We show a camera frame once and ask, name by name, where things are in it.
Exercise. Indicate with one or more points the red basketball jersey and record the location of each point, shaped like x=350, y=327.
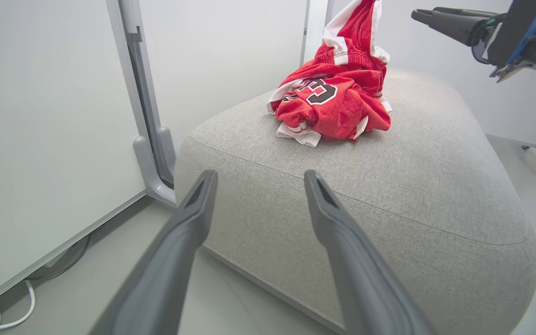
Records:
x=338, y=107

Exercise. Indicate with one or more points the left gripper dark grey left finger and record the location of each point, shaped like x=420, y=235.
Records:
x=161, y=270

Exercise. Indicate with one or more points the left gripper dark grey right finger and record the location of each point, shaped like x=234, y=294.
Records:
x=361, y=270

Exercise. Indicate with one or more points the grey panel stand post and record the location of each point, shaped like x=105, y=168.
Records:
x=155, y=181

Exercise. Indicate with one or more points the white vertical frame post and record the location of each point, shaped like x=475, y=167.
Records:
x=315, y=28

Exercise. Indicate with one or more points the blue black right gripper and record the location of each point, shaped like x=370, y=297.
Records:
x=519, y=32

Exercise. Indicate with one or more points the white partition panel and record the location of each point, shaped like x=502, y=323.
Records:
x=40, y=139

